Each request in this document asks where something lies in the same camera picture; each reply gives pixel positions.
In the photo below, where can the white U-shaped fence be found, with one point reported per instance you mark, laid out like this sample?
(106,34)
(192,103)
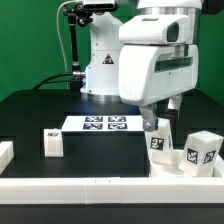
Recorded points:
(115,190)

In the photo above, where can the white round stool seat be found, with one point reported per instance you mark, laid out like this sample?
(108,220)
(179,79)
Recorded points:
(165,170)

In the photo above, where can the white marker sheet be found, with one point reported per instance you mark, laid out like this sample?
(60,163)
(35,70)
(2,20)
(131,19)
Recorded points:
(100,123)

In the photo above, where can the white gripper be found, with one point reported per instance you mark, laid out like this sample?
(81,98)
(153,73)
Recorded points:
(156,62)

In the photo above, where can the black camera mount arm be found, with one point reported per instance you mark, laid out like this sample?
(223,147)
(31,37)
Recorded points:
(76,16)

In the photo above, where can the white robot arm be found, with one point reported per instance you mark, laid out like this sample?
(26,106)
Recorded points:
(102,74)

